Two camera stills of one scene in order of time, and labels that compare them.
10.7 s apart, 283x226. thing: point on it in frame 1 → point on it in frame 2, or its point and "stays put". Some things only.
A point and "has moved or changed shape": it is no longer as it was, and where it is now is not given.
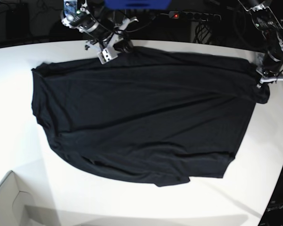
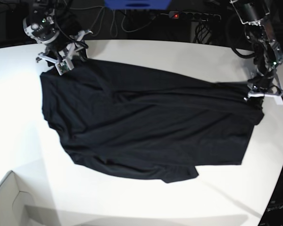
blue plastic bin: (137, 4) stays put
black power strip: (196, 16) stays put
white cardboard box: (7, 204) stays put
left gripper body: (114, 42) → (62, 53)
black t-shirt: (152, 116) has moved or changed shape
